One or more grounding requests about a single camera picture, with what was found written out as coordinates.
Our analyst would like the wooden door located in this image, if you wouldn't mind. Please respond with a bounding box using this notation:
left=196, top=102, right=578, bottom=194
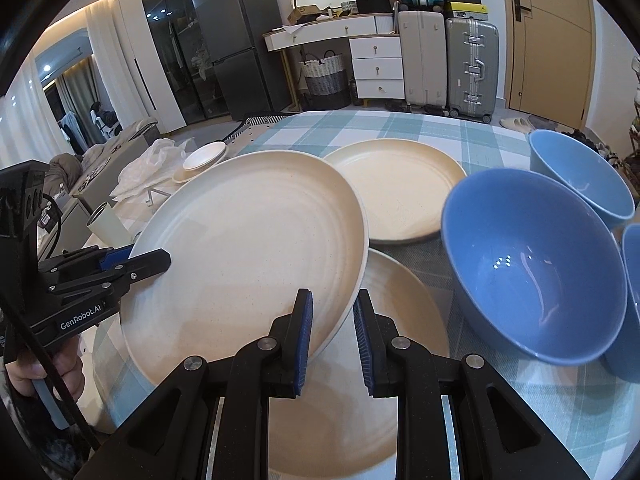
left=502, top=0, right=596, bottom=133

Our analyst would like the white plastic bag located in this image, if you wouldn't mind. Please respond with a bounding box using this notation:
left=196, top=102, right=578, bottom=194
left=110, top=137, right=196, bottom=198

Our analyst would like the beige suitcase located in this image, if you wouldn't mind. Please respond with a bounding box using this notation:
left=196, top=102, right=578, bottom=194
left=397, top=9, right=448, bottom=113

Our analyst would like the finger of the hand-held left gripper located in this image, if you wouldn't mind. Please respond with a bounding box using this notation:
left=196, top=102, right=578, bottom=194
left=42, top=246, right=132, bottom=281
left=50, top=249, right=172, bottom=306

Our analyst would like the dark glass cabinet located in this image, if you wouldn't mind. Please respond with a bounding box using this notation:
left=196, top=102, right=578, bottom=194
left=136, top=0, right=211, bottom=128

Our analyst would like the grey sofa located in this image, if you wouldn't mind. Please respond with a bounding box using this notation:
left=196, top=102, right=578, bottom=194
left=50, top=117, right=161, bottom=211

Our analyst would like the yellow black shoe box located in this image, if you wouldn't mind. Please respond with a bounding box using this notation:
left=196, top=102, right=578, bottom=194
left=445, top=1, right=490, bottom=22

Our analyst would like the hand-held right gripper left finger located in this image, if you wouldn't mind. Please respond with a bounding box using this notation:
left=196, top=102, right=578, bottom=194
left=75, top=288, right=315, bottom=480

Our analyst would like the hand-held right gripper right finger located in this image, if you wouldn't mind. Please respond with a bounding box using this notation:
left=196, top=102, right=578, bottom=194
left=353, top=288, right=591, bottom=480

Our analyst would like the silver suitcase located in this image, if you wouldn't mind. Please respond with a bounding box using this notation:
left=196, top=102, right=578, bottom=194
left=445, top=17, right=501, bottom=123

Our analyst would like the white vanity desk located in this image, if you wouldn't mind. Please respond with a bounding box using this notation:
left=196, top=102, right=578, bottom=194
left=263, top=14, right=406, bottom=111

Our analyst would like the pale bottle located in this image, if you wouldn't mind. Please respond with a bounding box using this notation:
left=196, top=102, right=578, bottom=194
left=89, top=202, right=128, bottom=246

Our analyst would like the small white bowl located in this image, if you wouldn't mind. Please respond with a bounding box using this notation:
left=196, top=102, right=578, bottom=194
left=182, top=141, right=227, bottom=171

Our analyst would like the small white plates stack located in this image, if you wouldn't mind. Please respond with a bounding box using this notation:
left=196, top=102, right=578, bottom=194
left=172, top=146, right=231, bottom=184

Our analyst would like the woven laundry basket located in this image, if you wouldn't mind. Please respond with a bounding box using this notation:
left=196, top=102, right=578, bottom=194
left=299, top=50, right=351, bottom=111

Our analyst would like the grey refrigerator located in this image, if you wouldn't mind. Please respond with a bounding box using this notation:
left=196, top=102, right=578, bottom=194
left=191, top=0, right=293, bottom=122

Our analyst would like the blue bowl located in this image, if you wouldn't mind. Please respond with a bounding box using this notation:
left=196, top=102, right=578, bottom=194
left=440, top=169, right=629, bottom=366
left=529, top=129, right=636, bottom=233
left=602, top=222, right=640, bottom=383

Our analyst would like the person's left hand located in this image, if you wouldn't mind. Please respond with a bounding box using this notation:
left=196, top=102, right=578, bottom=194
left=7, top=335, right=85, bottom=398

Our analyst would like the teal checked tablecloth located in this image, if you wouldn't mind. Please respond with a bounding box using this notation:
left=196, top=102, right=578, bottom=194
left=92, top=110, right=640, bottom=480

